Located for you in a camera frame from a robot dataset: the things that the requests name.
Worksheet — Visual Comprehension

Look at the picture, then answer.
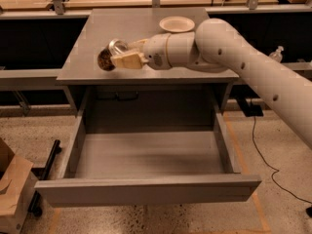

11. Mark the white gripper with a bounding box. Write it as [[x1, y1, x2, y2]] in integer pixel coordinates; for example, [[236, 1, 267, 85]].
[[110, 33, 170, 70]]

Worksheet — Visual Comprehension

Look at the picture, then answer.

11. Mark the orange soda can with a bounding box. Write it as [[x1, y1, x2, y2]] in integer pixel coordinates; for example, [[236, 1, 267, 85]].
[[97, 39, 129, 71]]

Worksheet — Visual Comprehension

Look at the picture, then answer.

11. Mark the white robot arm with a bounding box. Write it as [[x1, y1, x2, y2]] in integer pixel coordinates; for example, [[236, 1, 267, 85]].
[[108, 19, 312, 146]]

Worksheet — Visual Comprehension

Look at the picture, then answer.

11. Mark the open grey top drawer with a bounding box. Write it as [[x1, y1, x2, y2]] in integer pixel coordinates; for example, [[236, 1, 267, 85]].
[[34, 93, 262, 209]]

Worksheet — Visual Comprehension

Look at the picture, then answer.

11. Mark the white bowl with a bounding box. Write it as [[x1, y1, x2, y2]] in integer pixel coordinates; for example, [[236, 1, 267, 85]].
[[159, 17, 195, 33]]

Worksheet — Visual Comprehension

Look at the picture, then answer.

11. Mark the grey cabinet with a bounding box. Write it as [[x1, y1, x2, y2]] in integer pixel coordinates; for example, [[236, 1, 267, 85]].
[[58, 8, 237, 134]]

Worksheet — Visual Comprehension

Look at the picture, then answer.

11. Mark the clear sanitizer bottle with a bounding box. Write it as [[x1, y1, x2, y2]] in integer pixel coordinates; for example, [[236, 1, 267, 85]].
[[269, 46, 284, 62]]

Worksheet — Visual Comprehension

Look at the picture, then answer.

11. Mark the cardboard box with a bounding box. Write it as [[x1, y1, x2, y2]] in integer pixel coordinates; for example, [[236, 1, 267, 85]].
[[0, 138, 37, 234]]

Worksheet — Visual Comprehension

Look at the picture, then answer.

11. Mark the black cart frame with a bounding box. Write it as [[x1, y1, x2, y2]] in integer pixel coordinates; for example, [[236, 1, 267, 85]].
[[28, 139, 61, 217]]

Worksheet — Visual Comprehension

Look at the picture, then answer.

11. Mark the black floor cable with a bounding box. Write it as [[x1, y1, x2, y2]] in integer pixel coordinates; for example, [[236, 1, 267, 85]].
[[251, 97, 312, 218]]

